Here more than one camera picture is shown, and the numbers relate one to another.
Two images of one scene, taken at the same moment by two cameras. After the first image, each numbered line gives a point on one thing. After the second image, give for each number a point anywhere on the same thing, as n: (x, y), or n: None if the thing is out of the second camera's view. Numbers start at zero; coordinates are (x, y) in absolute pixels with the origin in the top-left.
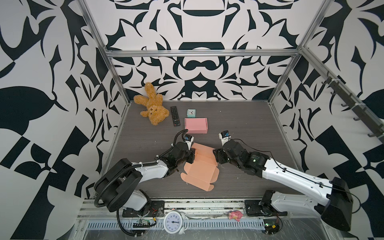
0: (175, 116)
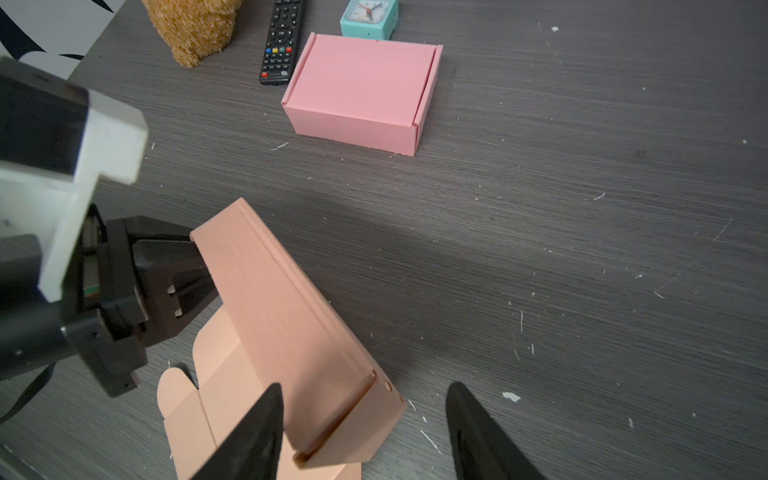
0: (282, 44)
